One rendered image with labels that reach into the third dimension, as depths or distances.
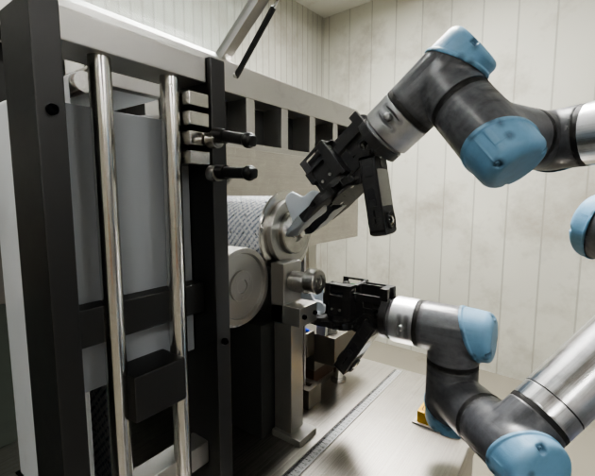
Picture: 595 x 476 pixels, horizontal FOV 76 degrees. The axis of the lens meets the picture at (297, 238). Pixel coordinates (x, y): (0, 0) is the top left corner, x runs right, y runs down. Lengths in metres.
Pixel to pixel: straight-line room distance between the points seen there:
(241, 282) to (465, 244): 2.65
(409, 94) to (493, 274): 2.66
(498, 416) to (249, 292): 0.37
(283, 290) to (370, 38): 3.21
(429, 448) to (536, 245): 2.41
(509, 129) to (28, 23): 0.41
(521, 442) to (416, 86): 0.43
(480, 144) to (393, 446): 0.50
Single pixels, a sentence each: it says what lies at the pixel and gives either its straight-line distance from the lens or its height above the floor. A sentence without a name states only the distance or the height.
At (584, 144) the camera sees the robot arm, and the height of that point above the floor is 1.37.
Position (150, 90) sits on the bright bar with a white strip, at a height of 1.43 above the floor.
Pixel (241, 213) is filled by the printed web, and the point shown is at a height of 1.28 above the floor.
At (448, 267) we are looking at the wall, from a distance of 3.19.
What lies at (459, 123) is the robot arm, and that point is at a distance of 0.47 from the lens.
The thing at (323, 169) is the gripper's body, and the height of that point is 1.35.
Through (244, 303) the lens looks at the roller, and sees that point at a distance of 0.61.
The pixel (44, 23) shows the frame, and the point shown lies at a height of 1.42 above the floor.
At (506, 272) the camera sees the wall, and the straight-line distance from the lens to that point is 3.09.
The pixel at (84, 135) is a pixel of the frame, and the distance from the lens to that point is 0.34.
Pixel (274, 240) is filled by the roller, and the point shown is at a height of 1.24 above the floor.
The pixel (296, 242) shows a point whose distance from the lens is 0.66.
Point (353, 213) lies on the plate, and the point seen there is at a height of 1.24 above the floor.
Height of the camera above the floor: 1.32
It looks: 7 degrees down
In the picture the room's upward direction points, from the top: straight up
